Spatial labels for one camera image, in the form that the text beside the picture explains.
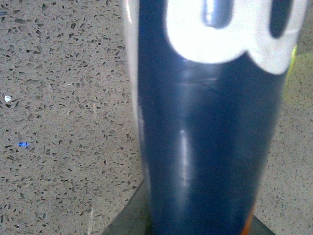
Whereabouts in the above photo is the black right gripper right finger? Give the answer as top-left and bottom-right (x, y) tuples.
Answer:
(248, 214), (275, 235)

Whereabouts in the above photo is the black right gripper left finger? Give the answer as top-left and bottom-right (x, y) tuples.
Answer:
(102, 182), (152, 235)

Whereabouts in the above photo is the Wilson tennis ball can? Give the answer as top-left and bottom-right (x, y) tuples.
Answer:
(121, 0), (309, 235)

